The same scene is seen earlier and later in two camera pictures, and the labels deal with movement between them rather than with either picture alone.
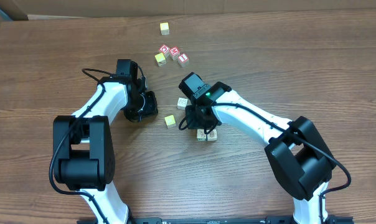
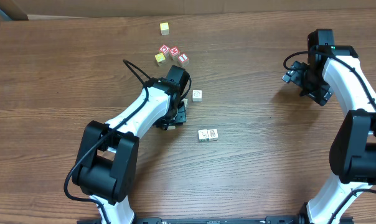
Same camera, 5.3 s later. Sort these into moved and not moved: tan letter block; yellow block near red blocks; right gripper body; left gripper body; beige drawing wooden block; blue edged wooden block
Moved: right gripper body; left gripper body
Not moved: yellow block near red blocks; tan letter block; beige drawing wooden block; blue edged wooden block
